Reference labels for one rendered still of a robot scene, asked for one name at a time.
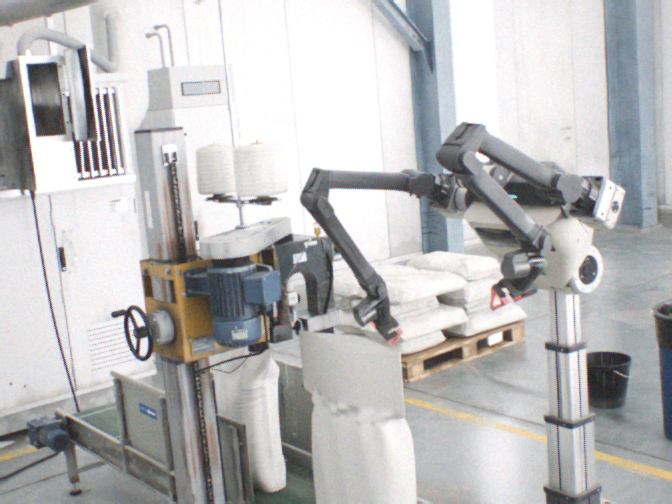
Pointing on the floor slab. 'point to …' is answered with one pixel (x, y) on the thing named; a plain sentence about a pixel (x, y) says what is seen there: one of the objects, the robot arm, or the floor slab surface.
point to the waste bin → (665, 359)
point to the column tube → (187, 463)
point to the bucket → (607, 378)
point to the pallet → (461, 350)
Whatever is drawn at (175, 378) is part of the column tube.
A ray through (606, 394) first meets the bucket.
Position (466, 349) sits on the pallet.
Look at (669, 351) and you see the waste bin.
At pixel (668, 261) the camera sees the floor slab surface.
